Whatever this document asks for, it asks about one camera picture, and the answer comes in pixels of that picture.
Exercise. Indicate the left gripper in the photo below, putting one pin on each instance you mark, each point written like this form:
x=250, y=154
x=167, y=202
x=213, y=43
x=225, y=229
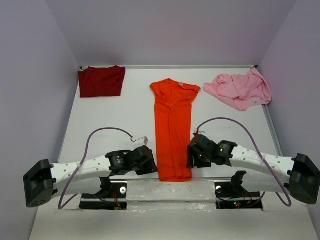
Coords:
x=150, y=167

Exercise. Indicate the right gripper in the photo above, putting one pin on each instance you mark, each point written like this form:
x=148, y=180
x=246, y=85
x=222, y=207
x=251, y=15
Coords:
x=191, y=151

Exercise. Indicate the orange t-shirt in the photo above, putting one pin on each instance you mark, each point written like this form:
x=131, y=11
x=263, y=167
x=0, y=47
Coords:
x=173, y=121

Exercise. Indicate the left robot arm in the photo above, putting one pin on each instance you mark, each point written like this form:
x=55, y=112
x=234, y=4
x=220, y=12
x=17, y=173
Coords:
x=46, y=181

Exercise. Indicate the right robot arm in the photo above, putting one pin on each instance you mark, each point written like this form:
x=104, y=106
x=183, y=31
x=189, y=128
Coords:
x=296, y=176

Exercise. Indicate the pink t-shirt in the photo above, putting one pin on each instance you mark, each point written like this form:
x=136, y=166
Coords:
x=239, y=91

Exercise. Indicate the dark red folded t-shirt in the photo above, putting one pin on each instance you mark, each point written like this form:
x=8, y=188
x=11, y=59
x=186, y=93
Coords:
x=101, y=82

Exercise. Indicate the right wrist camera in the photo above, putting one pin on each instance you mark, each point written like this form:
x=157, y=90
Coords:
x=198, y=132

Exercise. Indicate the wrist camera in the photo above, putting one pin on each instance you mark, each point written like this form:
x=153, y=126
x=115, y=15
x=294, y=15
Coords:
x=198, y=132
x=139, y=140

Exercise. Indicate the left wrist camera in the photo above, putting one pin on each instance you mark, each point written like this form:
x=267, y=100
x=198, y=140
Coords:
x=139, y=140

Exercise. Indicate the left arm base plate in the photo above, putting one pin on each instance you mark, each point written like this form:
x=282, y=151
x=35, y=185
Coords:
x=113, y=200

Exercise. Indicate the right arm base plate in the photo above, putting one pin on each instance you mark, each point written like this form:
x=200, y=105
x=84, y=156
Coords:
x=230, y=198

